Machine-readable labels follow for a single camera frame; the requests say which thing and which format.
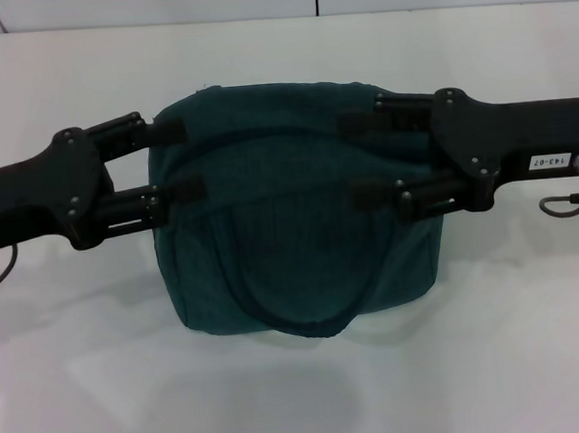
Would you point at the dark teal fabric lunch bag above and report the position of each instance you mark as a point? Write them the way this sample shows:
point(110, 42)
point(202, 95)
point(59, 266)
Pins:
point(297, 246)

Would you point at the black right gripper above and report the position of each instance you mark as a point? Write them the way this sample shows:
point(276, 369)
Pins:
point(514, 143)

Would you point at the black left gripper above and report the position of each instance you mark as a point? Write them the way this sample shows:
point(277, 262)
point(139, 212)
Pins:
point(27, 197)

